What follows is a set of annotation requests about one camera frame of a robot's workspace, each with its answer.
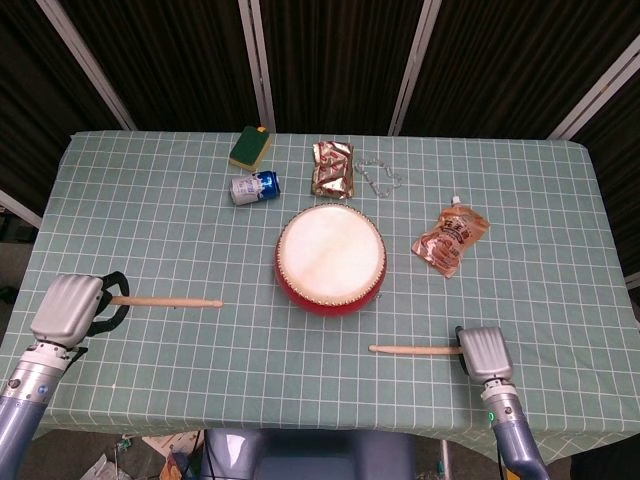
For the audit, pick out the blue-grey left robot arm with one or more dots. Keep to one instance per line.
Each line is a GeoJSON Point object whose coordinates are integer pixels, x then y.
{"type": "Point", "coordinates": [25, 400]}

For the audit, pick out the wooden drumstick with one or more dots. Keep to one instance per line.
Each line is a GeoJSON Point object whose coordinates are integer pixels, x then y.
{"type": "Point", "coordinates": [165, 302]}
{"type": "Point", "coordinates": [415, 349]}

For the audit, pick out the orange printed box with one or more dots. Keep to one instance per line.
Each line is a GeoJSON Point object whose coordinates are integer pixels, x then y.
{"type": "Point", "coordinates": [172, 465]}

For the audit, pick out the green and yellow sponge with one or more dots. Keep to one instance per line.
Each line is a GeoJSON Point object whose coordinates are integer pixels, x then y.
{"type": "Point", "coordinates": [250, 145]}

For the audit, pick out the red drum with white skin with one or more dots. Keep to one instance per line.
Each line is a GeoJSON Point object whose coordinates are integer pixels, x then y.
{"type": "Point", "coordinates": [330, 255]}

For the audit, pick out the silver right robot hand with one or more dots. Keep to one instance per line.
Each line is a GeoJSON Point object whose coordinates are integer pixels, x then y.
{"type": "Point", "coordinates": [487, 355]}

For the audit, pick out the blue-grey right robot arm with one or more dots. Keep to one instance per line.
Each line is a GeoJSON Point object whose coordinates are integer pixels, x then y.
{"type": "Point", "coordinates": [510, 430]}

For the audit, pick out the white paper sheet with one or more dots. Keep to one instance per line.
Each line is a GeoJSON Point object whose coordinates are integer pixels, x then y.
{"type": "Point", "coordinates": [100, 467]}

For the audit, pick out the green checked tablecloth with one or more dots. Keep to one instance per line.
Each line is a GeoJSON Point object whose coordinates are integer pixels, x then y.
{"type": "Point", "coordinates": [150, 225]}

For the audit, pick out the blue-grey robot torso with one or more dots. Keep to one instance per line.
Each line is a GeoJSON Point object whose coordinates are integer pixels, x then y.
{"type": "Point", "coordinates": [310, 455]}

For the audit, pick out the blue and silver drink can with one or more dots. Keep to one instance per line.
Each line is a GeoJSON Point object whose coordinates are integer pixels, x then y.
{"type": "Point", "coordinates": [252, 189]}

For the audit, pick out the gold and red foil packet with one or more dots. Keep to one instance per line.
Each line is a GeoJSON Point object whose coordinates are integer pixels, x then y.
{"type": "Point", "coordinates": [332, 170]}

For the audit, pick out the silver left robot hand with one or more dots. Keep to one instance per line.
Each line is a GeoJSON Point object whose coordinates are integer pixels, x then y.
{"type": "Point", "coordinates": [65, 310]}

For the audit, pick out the white metal table leg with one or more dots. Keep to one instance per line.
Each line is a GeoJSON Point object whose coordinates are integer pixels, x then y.
{"type": "Point", "coordinates": [445, 460]}

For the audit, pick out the orange spouted sauce pouch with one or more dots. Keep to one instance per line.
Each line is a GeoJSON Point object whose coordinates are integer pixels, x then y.
{"type": "Point", "coordinates": [447, 242]}

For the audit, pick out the white partition frame post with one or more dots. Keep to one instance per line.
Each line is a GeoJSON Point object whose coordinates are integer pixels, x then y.
{"type": "Point", "coordinates": [257, 65]}
{"type": "Point", "coordinates": [90, 65]}
{"type": "Point", "coordinates": [20, 207]}
{"type": "Point", "coordinates": [412, 65]}
{"type": "Point", "coordinates": [595, 90]}

